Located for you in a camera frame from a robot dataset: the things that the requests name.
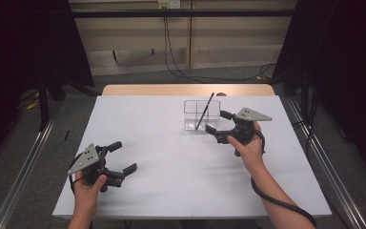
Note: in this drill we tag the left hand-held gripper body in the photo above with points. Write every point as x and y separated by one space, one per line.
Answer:
84 159

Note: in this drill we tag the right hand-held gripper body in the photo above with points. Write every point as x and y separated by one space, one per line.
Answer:
251 115

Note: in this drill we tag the black pen with silver tip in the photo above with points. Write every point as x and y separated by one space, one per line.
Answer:
205 111

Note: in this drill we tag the clear acrylic organizer box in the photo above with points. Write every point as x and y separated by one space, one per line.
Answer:
190 122

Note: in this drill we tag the person's left hand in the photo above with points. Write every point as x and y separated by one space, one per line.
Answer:
86 195

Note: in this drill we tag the person's right hand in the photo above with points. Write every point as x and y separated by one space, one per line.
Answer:
252 152

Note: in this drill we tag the dark round table grommet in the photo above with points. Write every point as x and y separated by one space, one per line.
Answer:
222 94

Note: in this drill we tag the small black stick on floor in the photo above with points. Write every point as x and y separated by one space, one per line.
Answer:
66 135

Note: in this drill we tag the white table cover sheet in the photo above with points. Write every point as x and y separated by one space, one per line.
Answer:
171 178

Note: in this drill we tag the light wooden table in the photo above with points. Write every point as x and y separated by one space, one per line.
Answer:
171 89

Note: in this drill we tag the black metal stand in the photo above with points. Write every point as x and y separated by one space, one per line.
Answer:
43 108
304 95

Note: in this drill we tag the yellow floor marker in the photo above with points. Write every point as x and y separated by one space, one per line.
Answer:
31 105

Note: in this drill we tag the black curtain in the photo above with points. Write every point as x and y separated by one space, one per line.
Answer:
28 47
346 63

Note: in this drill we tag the black horizontal metal bar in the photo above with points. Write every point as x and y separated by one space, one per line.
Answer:
184 13

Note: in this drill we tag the aluminium floor rail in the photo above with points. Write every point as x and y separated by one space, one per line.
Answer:
336 178
22 178

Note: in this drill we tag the vertical wooden wall strip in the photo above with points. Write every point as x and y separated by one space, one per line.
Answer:
189 35

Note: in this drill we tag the white wall socket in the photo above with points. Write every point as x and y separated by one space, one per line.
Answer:
169 4

